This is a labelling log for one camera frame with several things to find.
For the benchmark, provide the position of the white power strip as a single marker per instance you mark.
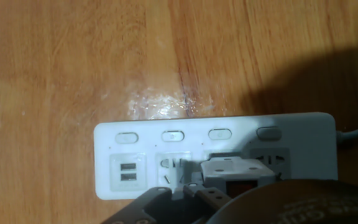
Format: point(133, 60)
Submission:
point(141, 146)

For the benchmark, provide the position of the white bulb holder with bulb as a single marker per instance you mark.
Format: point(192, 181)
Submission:
point(235, 174)

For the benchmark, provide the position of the orange wooden board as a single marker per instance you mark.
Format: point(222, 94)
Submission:
point(73, 62)

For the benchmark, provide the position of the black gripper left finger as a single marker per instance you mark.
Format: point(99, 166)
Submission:
point(135, 208)

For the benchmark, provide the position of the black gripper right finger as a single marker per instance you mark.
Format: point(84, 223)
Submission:
point(208, 197)

